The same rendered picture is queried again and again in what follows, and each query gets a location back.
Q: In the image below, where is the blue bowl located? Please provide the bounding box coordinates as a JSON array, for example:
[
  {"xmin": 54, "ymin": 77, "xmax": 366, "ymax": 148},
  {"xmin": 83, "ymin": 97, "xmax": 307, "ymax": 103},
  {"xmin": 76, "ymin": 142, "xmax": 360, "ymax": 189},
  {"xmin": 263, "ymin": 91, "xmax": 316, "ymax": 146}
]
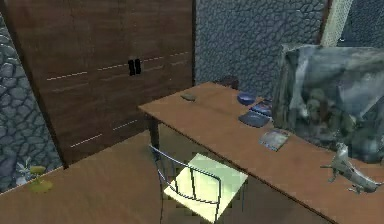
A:
[{"xmin": 236, "ymin": 91, "xmax": 258, "ymax": 106}]

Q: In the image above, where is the pale green metal-frame chair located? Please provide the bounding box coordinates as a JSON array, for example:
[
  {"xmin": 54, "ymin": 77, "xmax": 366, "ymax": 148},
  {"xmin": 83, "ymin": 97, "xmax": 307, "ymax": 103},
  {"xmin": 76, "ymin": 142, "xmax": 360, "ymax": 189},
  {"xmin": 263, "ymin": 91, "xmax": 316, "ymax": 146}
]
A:
[{"xmin": 148, "ymin": 144, "xmax": 250, "ymax": 224}]

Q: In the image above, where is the dark brown wooden wardrobe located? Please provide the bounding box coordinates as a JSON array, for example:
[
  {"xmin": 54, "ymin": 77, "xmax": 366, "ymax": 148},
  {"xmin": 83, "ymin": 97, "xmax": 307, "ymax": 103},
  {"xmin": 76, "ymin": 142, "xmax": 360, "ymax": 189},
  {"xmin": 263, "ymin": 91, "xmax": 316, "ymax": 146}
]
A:
[{"xmin": 0, "ymin": 0, "xmax": 197, "ymax": 169}]

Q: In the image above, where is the dark blue plate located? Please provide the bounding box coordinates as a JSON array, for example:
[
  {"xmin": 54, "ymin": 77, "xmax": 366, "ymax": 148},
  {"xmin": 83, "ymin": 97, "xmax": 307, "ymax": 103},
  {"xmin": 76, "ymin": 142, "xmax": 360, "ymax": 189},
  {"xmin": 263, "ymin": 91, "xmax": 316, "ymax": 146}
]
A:
[{"xmin": 238, "ymin": 110, "xmax": 272, "ymax": 129}]

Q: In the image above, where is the brown wooden table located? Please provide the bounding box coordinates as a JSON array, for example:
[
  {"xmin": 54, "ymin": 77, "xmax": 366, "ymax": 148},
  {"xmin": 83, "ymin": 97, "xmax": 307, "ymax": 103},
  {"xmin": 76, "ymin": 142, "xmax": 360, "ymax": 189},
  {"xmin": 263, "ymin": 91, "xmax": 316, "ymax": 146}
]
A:
[{"xmin": 137, "ymin": 81, "xmax": 384, "ymax": 224}]

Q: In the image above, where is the pale blue house plant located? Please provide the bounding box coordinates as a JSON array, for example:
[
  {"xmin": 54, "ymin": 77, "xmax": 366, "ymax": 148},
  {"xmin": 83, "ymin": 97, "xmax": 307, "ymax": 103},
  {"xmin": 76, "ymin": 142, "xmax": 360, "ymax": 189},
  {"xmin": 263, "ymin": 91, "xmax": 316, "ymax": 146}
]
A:
[{"xmin": 15, "ymin": 156, "xmax": 34, "ymax": 187}]

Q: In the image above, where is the cream window curtain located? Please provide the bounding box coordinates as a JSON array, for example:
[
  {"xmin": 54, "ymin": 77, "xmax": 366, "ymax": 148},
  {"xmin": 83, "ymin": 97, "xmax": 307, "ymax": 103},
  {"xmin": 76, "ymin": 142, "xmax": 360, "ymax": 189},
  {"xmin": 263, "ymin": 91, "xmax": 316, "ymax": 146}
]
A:
[{"xmin": 320, "ymin": 0, "xmax": 354, "ymax": 48}]

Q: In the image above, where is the blue square plate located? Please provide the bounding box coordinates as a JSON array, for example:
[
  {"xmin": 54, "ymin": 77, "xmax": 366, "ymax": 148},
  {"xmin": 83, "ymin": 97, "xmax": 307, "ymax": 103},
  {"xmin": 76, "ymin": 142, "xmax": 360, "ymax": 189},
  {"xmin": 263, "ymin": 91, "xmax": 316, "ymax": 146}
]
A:
[{"xmin": 249, "ymin": 99, "xmax": 274, "ymax": 118}]

